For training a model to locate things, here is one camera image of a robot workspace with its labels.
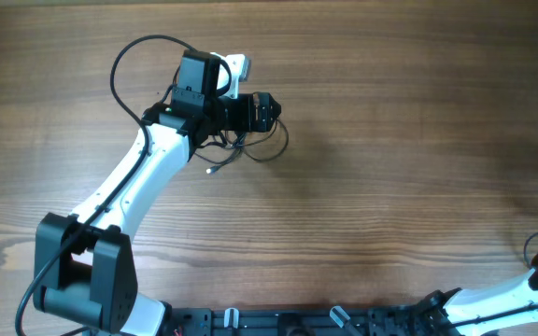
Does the black cable bundle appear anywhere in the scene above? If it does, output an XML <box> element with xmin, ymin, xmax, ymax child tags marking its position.
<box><xmin>159</xmin><ymin>64</ymin><xmax>290</xmax><ymax>176</ymax></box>

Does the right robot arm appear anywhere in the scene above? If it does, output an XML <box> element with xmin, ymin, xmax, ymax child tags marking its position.
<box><xmin>412</xmin><ymin>253</ymin><xmax>538</xmax><ymax>336</ymax></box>

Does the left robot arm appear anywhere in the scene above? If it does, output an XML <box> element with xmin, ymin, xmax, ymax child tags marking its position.
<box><xmin>22</xmin><ymin>49</ymin><xmax>281</xmax><ymax>335</ymax></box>

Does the left black camera cable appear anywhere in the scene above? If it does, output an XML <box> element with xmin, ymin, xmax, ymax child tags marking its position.
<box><xmin>14</xmin><ymin>34</ymin><xmax>233</xmax><ymax>336</ymax></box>

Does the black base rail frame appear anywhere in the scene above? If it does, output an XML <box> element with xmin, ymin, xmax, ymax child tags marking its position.
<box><xmin>157</xmin><ymin>306</ymin><xmax>436</xmax><ymax>336</ymax></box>

